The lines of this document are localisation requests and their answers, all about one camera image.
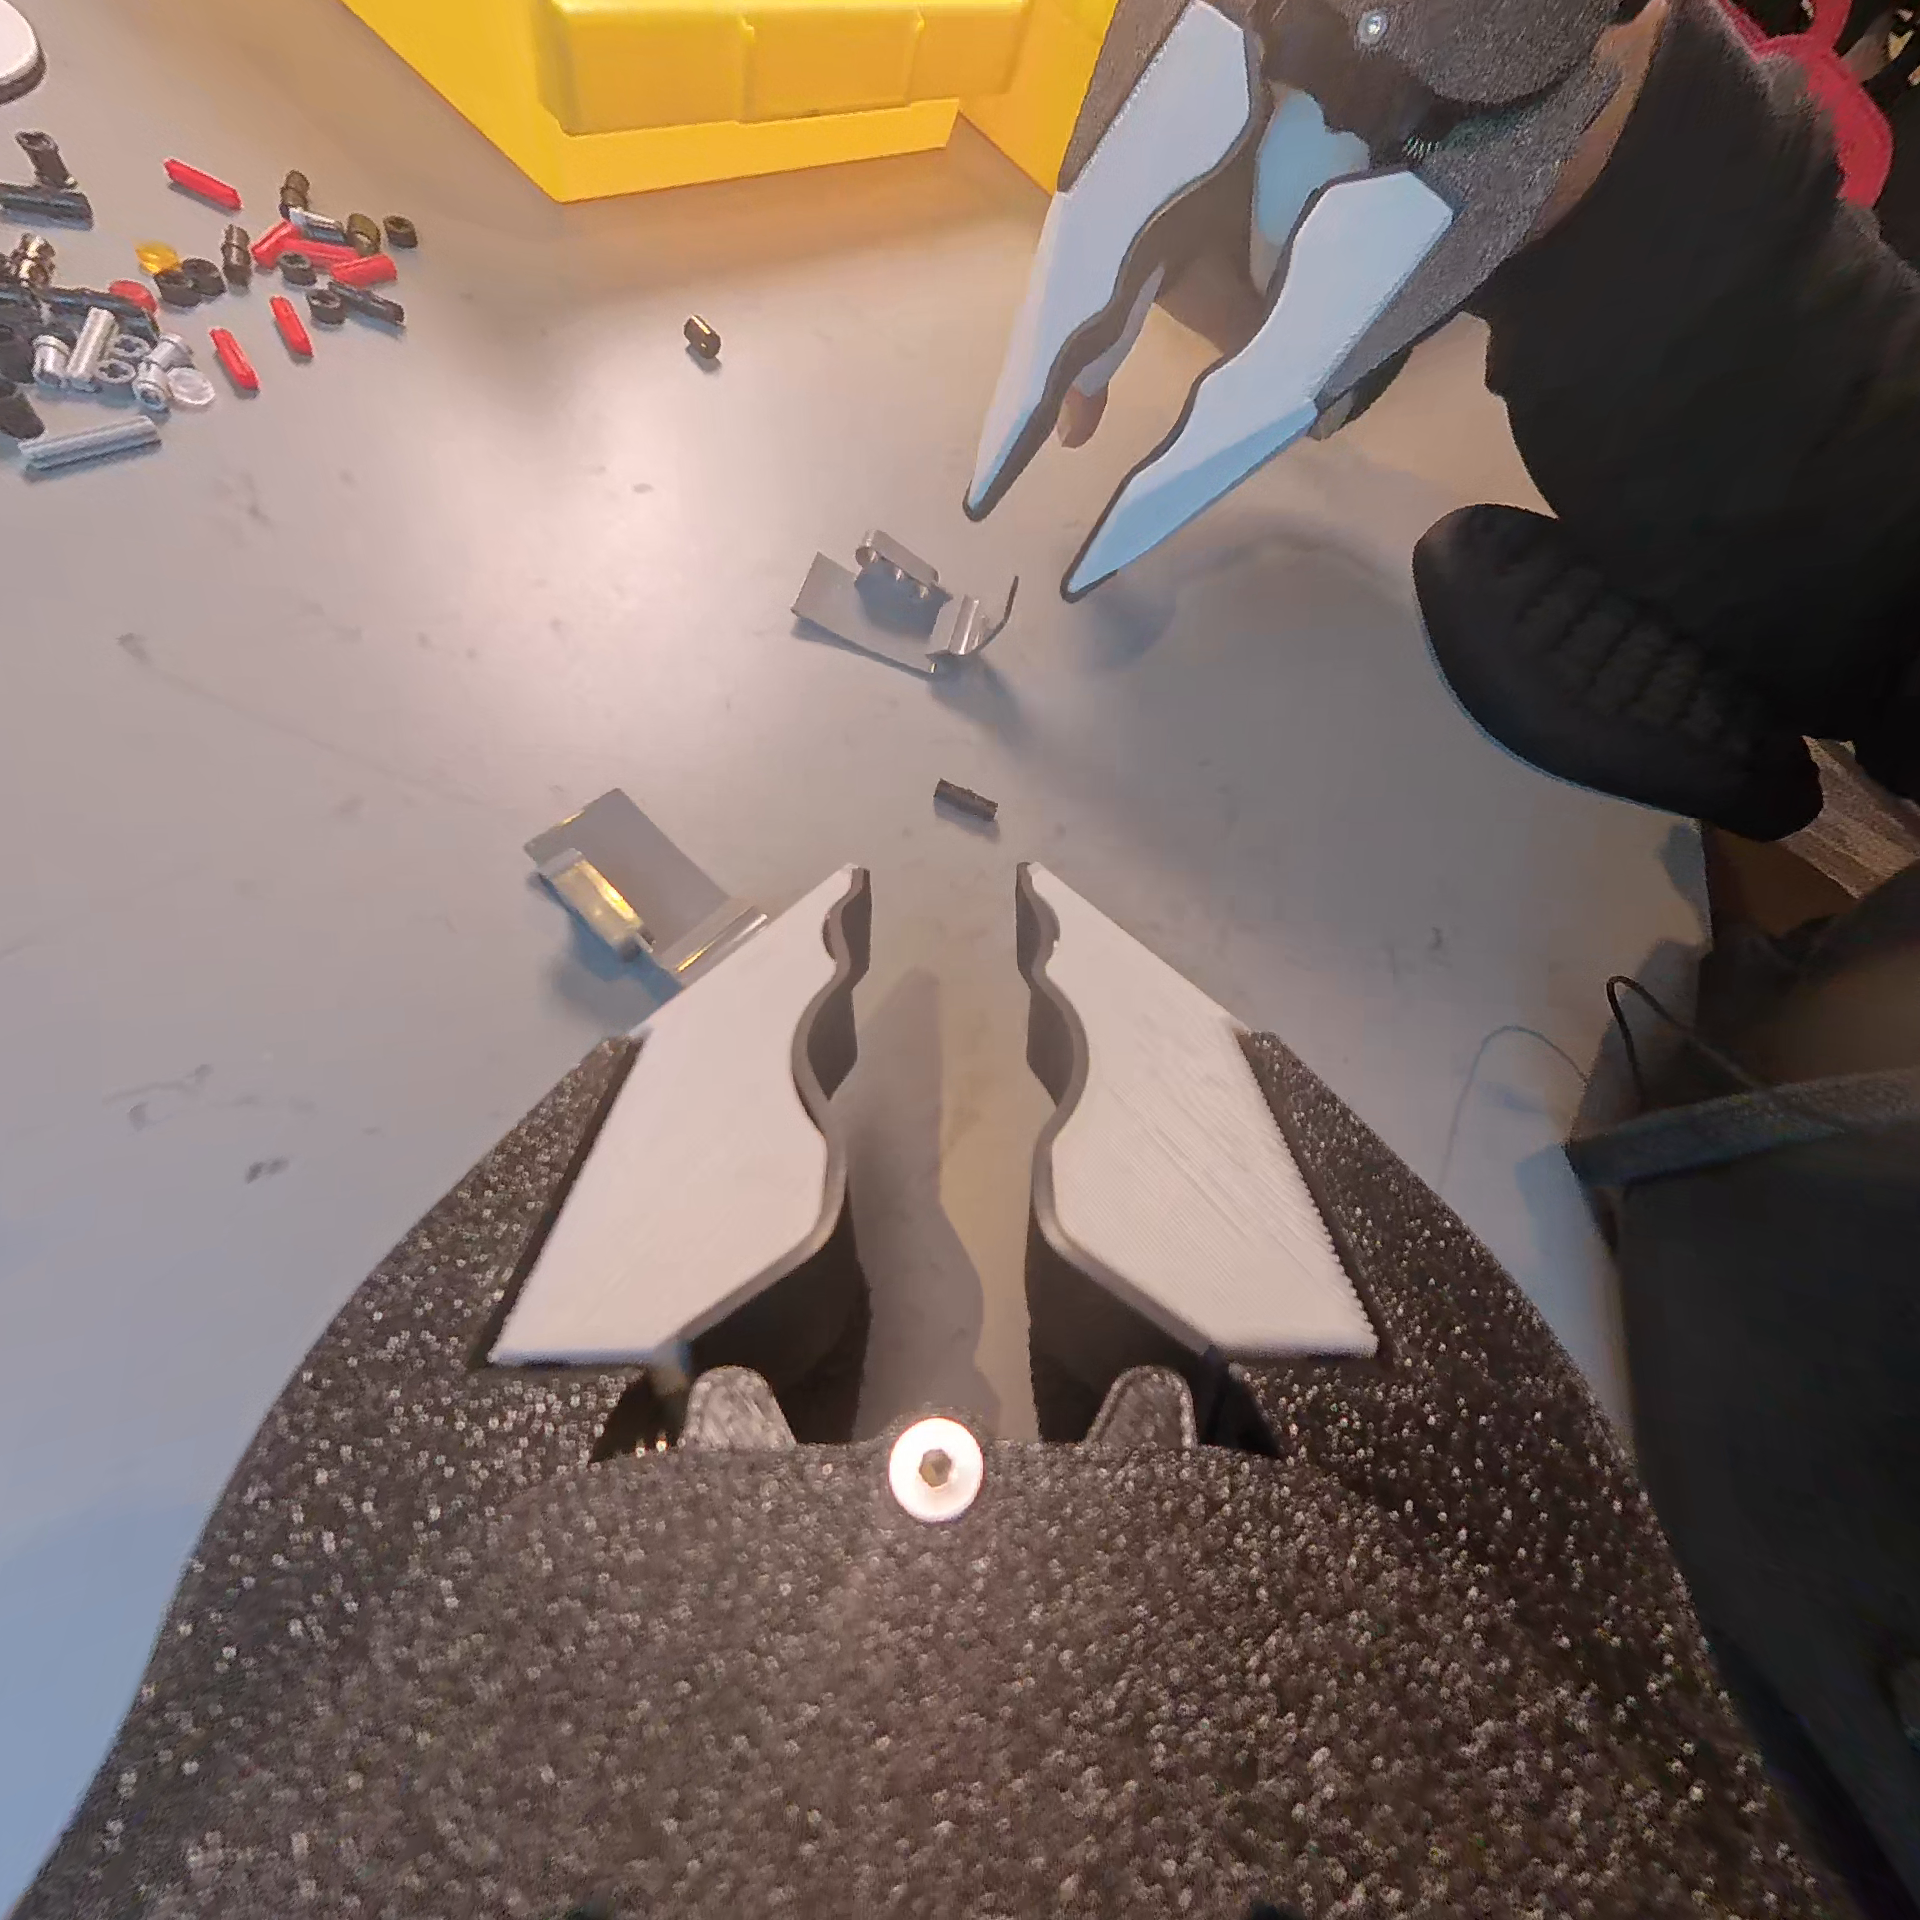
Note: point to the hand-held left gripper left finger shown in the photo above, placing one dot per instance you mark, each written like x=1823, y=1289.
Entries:
x=691, y=1186

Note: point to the yellow plastic parts bin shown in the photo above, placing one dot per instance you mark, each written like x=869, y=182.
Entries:
x=675, y=165

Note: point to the person's right forearm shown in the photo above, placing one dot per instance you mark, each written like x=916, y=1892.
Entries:
x=1725, y=331

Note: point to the pile of small brick pins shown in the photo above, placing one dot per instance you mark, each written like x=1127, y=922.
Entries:
x=181, y=284

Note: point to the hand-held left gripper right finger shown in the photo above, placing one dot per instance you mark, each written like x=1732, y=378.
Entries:
x=1200, y=1186

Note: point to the red plastic canister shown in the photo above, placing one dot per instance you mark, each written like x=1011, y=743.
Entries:
x=1823, y=90

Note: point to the black long brick pin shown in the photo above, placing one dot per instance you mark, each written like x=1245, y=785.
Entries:
x=966, y=799

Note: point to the grey desk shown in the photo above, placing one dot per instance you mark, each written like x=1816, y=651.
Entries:
x=451, y=676

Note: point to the grey curved brick panel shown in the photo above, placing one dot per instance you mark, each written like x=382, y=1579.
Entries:
x=638, y=857
x=848, y=610

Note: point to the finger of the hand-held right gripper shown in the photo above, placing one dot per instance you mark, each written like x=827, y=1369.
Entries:
x=1320, y=317
x=1141, y=149

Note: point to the person's black hoodie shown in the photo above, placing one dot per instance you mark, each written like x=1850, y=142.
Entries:
x=1771, y=1350

